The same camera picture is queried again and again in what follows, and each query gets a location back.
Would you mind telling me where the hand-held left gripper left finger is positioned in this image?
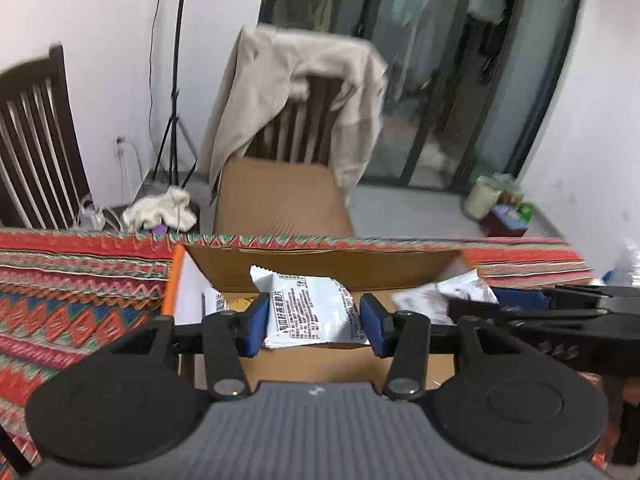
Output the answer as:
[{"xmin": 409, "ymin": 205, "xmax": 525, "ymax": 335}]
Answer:
[{"xmin": 107, "ymin": 292, "xmax": 271, "ymax": 402}]

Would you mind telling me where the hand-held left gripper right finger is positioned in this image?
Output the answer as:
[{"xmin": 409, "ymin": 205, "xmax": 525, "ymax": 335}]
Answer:
[{"xmin": 359, "ymin": 293, "xmax": 531, "ymax": 403}]

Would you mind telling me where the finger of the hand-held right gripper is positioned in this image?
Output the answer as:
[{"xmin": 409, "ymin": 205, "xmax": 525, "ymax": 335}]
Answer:
[
  {"xmin": 446, "ymin": 300, "xmax": 611, "ymax": 334},
  {"xmin": 492, "ymin": 284, "xmax": 640, "ymax": 311}
]

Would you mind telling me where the orange cardboard box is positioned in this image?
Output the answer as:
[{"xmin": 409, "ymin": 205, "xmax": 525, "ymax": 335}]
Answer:
[{"xmin": 161, "ymin": 243, "xmax": 483, "ymax": 396}]

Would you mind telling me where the white and yellow snack packet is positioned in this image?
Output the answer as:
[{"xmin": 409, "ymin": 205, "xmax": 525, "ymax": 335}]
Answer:
[{"xmin": 202, "ymin": 287, "xmax": 261, "ymax": 319}]

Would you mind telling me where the purple tissue box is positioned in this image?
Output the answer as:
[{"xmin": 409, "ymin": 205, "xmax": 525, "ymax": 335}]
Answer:
[{"xmin": 480, "ymin": 205, "xmax": 531, "ymax": 239}]

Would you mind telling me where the clear plastic bag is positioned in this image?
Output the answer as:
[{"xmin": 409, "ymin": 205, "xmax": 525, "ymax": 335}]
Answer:
[{"xmin": 600, "ymin": 244, "xmax": 640, "ymax": 287}]

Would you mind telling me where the white plastic jar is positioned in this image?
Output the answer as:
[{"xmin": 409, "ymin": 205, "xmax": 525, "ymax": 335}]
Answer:
[{"xmin": 462, "ymin": 175, "xmax": 507, "ymax": 221}]

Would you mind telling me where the wooden chair with brown seat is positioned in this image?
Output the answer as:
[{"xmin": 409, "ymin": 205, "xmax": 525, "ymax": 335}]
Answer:
[{"xmin": 212, "ymin": 74, "xmax": 357, "ymax": 237}]

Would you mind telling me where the cream crumpled cloth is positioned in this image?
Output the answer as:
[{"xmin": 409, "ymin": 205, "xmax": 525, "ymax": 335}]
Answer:
[{"xmin": 121, "ymin": 186, "xmax": 199, "ymax": 235}]

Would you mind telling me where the patterned red tablecloth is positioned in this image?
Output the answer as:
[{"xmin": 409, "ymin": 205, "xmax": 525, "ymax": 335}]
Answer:
[{"xmin": 0, "ymin": 227, "xmax": 601, "ymax": 480}]

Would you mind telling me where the glass sliding door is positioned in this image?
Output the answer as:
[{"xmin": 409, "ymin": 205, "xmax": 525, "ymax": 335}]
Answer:
[{"xmin": 257, "ymin": 0, "xmax": 586, "ymax": 194}]

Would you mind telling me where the black tripod stand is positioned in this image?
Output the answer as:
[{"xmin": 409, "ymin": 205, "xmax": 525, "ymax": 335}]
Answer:
[{"xmin": 150, "ymin": 0, "xmax": 202, "ymax": 187}]

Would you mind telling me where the beige jacket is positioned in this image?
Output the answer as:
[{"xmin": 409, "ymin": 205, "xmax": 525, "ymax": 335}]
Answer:
[{"xmin": 199, "ymin": 24, "xmax": 389, "ymax": 207}]

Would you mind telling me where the dark wooden slatted chair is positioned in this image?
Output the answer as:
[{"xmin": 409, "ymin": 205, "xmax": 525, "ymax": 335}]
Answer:
[{"xmin": 0, "ymin": 45, "xmax": 94, "ymax": 231}]

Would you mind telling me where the white cable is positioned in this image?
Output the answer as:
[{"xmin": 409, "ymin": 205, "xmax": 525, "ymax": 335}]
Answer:
[{"xmin": 120, "ymin": 141, "xmax": 145, "ymax": 202}]

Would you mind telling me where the thin black cable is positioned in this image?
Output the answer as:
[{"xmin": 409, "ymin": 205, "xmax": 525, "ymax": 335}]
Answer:
[{"xmin": 147, "ymin": 0, "xmax": 167, "ymax": 177}]

